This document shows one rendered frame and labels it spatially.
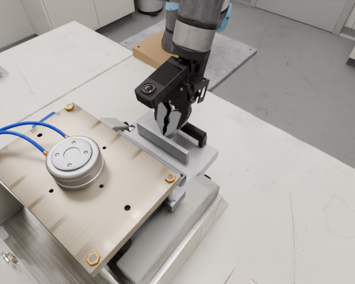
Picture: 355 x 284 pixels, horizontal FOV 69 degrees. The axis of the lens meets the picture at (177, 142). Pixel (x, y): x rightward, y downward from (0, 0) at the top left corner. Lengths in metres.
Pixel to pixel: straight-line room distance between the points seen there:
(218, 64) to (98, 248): 1.04
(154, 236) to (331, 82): 2.42
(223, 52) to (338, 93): 1.48
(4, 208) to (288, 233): 0.69
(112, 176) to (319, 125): 1.97
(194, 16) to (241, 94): 1.85
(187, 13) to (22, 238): 0.53
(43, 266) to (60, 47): 1.11
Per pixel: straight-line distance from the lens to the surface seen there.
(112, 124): 0.65
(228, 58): 1.31
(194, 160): 0.60
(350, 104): 2.56
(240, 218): 0.79
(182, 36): 0.49
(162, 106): 0.57
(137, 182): 0.41
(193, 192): 0.52
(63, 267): 0.58
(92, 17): 2.98
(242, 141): 0.94
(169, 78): 0.49
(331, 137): 2.21
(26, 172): 0.47
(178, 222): 0.49
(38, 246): 0.62
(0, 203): 0.63
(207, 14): 0.48
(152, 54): 1.24
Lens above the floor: 1.46
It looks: 51 degrees down
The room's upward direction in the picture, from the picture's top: straight up
